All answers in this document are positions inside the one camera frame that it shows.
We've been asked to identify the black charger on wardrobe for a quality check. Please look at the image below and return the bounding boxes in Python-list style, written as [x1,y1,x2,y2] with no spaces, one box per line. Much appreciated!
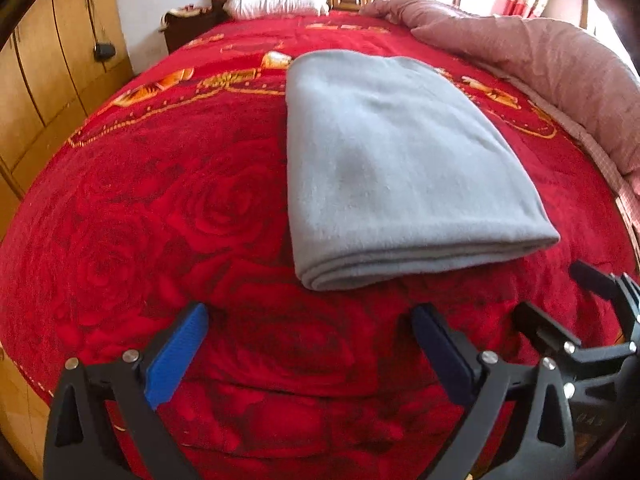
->
[93,42,116,63]

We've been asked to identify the wooden wardrobe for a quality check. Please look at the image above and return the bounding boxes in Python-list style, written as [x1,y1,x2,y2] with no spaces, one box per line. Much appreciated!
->
[1,0,134,228]

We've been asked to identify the grey fleece pants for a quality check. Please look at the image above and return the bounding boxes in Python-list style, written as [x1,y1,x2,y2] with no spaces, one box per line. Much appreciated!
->
[285,50,560,290]

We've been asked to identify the pink checked quilt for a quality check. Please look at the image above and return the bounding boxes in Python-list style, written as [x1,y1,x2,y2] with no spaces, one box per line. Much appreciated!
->
[361,0,639,273]

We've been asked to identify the dark wooden nightstand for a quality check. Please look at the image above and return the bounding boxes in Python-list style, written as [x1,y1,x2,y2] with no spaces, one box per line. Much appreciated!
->
[160,6,228,53]

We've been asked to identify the red floral bed blanket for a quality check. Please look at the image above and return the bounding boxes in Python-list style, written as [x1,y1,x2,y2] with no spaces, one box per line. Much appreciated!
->
[1,12,636,479]

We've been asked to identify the white pillow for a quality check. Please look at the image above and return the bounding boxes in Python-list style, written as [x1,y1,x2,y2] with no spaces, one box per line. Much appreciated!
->
[222,0,329,20]

